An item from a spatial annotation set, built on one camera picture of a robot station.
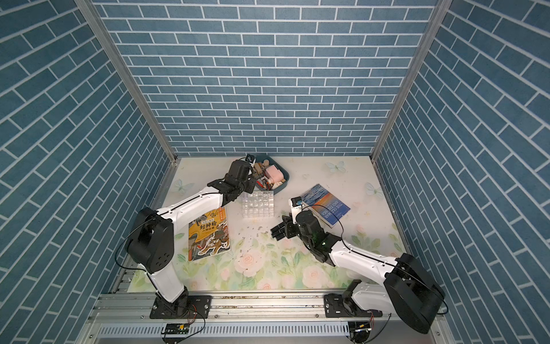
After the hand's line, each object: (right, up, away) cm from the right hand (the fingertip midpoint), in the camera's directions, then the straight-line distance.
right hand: (287, 216), depth 84 cm
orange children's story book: (-33, -9, +6) cm, 35 cm away
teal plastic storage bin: (-13, +13, +23) cm, 30 cm away
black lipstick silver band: (-4, -8, +7) cm, 12 cm away
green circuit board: (-38, -36, -12) cm, 54 cm away
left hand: (-14, +16, +8) cm, 22 cm away
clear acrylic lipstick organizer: (-13, +3, +15) cm, 20 cm away
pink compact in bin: (-6, +17, +21) cm, 28 cm away
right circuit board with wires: (+24, -36, -13) cm, 45 cm away
